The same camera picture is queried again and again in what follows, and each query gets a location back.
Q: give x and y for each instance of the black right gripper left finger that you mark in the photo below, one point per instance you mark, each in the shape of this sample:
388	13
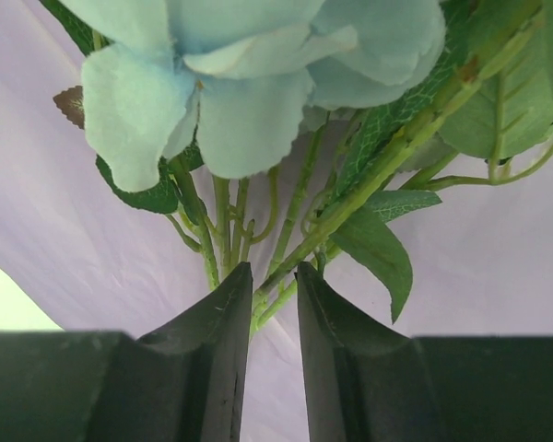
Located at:
183	381

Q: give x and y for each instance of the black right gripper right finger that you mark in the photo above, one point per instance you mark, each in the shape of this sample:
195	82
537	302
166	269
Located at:
366	382

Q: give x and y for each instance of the blue artificial flower stem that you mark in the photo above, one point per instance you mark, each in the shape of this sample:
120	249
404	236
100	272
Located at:
317	121

